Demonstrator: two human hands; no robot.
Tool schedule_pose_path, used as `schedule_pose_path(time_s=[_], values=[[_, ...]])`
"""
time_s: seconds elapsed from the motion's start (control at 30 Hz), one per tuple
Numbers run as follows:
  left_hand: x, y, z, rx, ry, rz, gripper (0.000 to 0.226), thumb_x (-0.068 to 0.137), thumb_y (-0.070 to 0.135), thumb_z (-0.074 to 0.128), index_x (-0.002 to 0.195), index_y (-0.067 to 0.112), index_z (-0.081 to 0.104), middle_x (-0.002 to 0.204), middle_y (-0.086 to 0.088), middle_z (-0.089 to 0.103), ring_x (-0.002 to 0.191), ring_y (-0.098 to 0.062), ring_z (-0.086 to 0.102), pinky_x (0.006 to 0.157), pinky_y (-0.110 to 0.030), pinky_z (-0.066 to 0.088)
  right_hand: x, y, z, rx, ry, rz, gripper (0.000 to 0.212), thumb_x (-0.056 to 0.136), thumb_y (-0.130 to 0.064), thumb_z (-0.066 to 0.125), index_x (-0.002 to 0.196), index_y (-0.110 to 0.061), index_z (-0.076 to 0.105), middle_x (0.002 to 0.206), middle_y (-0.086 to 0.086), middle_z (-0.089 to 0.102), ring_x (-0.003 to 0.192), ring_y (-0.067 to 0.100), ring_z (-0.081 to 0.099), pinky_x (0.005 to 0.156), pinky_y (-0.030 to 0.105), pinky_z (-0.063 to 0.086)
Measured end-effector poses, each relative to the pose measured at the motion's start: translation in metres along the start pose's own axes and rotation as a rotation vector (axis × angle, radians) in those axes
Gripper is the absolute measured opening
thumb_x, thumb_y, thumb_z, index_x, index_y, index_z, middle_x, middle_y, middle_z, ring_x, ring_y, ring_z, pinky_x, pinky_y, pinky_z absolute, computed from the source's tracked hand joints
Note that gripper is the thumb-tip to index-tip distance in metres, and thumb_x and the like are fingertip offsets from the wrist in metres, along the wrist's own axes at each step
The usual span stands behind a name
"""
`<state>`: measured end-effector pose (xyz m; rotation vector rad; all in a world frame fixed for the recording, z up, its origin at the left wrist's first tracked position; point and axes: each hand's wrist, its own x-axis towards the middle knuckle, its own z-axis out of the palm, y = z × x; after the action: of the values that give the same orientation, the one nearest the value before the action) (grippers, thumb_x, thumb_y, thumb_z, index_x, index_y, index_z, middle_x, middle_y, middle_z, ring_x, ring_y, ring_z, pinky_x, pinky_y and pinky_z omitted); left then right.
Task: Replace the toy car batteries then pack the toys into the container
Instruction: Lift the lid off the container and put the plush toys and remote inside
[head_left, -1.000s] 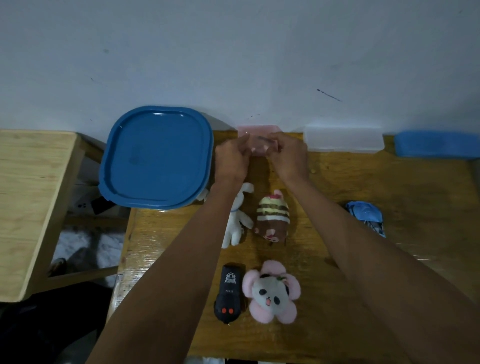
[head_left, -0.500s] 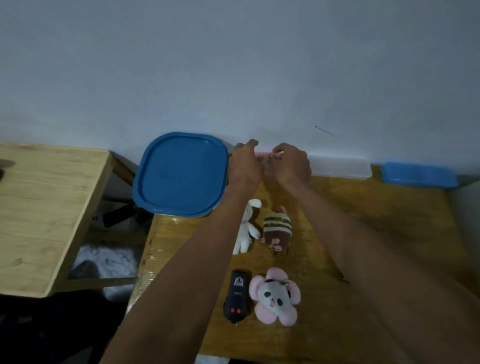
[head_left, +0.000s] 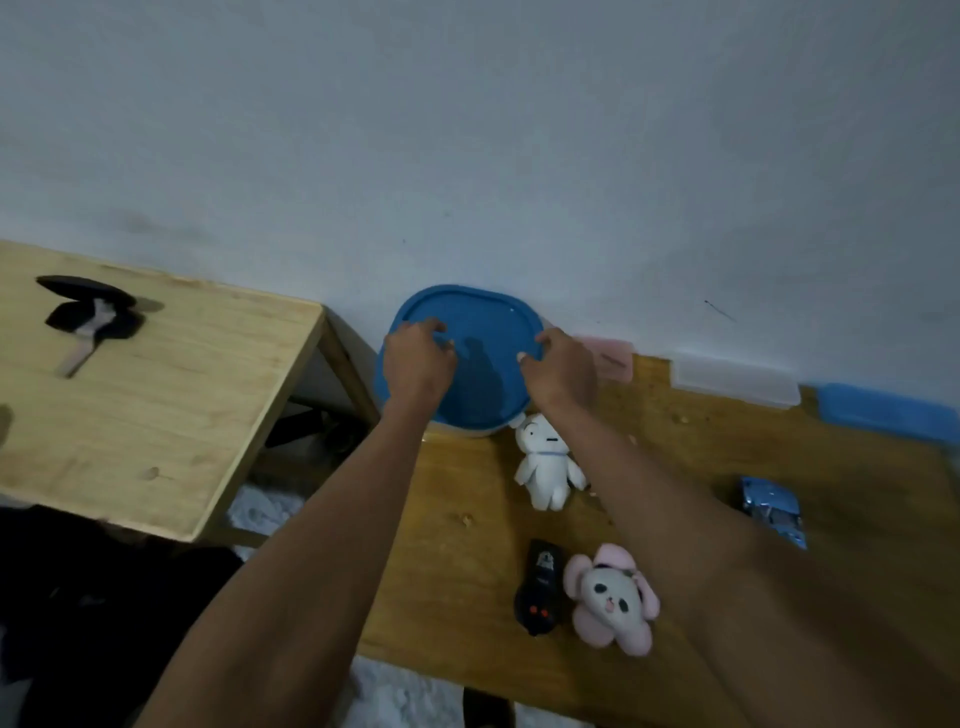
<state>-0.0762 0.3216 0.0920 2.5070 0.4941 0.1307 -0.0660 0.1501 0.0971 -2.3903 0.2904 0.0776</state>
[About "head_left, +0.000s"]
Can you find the person's left hand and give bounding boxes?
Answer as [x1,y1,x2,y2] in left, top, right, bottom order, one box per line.
[380,317,459,418]

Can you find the person's right hand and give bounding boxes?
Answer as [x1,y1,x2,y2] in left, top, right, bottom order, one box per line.
[515,326,600,421]

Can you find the small pink plastic case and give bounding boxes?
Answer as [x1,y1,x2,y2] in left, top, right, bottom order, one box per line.
[573,335,636,385]

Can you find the blue lidded plastic container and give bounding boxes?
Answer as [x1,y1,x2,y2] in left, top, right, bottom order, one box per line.
[374,283,547,440]

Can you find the white plush dog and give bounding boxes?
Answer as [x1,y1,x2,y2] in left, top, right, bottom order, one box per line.
[509,413,589,513]

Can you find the translucent white plastic case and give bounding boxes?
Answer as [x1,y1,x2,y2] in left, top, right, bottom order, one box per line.
[669,352,802,410]

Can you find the pink flower plush panda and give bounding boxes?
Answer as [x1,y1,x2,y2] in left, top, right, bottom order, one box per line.
[562,543,662,659]

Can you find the blue toy car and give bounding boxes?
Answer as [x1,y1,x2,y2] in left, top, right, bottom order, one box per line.
[738,475,810,551]

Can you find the blue plastic case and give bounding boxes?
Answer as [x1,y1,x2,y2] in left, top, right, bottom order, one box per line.
[815,382,960,448]

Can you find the person's right forearm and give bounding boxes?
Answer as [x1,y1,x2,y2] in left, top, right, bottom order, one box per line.
[547,408,960,728]

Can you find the person's left forearm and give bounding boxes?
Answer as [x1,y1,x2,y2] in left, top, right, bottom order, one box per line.
[134,401,451,728]

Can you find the person's black trousers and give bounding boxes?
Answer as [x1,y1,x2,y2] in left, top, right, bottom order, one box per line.
[461,686,519,728]

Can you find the black object under side table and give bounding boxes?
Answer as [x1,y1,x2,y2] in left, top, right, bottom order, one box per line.
[263,404,361,451]

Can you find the black remote control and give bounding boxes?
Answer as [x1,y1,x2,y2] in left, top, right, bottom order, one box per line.
[513,538,565,637]

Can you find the light wooden side table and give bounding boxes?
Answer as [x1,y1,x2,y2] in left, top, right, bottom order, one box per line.
[0,239,380,545]

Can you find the dark brush with pale handle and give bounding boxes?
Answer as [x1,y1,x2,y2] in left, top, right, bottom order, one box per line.
[44,298,146,380]

